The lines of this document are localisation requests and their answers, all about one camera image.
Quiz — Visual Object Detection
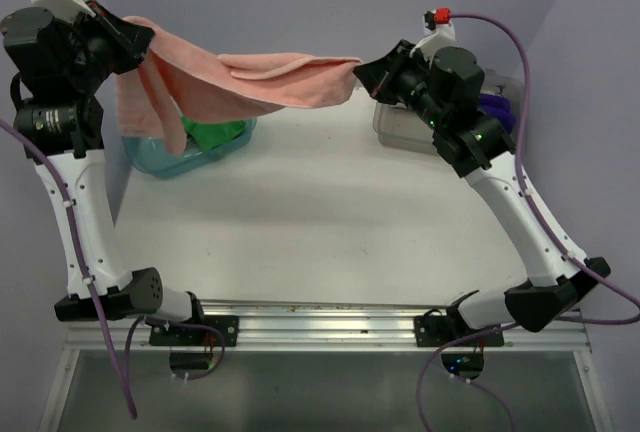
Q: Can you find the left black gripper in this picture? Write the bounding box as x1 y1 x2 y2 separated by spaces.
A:
58 0 153 92

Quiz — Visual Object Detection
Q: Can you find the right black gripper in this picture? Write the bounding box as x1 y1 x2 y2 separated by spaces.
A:
355 39 447 130

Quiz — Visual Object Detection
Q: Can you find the pink towel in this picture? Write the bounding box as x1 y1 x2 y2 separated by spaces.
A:
116 16 362 155

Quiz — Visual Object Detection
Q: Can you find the dark purple towel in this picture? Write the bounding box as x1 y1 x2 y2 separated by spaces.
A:
479 93 516 134

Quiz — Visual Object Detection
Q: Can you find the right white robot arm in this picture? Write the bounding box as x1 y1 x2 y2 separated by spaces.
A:
354 40 610 345

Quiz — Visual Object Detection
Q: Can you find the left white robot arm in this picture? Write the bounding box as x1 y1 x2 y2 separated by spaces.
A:
1 1 208 345

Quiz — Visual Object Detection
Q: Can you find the grey transparent plastic tray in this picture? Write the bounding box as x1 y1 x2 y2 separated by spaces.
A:
373 70 524 156

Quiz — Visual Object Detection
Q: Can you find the teal plastic bin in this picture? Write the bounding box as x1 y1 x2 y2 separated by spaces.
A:
123 118 257 179

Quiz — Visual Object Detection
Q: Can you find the green towel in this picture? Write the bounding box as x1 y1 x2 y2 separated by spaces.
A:
181 117 247 152

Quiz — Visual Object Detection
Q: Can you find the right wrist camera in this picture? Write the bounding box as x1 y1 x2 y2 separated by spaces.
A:
409 8 456 60

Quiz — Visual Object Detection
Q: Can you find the aluminium mounting rail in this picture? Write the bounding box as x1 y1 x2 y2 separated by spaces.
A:
64 300 591 354

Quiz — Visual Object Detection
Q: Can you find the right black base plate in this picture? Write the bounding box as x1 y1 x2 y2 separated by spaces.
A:
413 307 481 347

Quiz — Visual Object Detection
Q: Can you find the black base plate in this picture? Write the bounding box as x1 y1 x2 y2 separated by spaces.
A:
148 315 240 347
413 307 481 347

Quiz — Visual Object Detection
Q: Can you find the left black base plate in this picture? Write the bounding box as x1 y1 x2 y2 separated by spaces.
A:
148 315 240 347

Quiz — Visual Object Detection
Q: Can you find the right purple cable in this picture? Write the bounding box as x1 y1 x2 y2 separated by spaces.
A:
414 11 640 432

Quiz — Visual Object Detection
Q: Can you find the purple cable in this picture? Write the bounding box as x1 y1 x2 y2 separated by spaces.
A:
414 11 640 432
0 0 226 421

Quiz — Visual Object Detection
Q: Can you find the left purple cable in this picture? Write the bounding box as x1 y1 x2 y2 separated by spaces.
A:
0 0 226 421

